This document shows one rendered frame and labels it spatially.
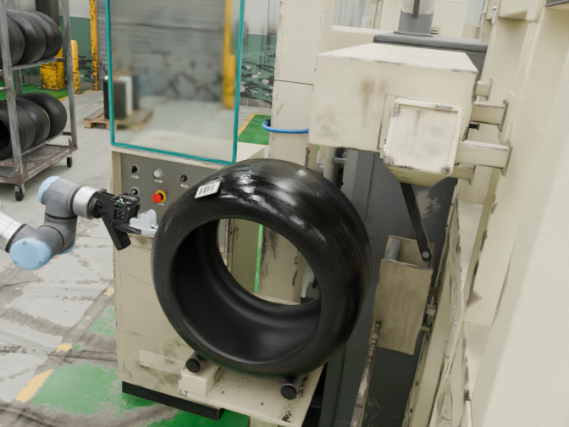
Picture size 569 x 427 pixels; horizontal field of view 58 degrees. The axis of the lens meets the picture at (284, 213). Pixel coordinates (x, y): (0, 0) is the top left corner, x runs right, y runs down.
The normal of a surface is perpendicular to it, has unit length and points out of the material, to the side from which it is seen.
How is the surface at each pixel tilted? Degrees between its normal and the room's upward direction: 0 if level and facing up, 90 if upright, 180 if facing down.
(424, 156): 72
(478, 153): 90
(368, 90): 90
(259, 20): 90
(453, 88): 90
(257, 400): 0
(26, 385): 0
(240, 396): 0
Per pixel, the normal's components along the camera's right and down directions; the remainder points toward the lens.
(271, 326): -0.13, -0.58
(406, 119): -0.25, 0.03
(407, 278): -0.29, 0.33
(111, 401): 0.08, -0.93
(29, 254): 0.04, 0.36
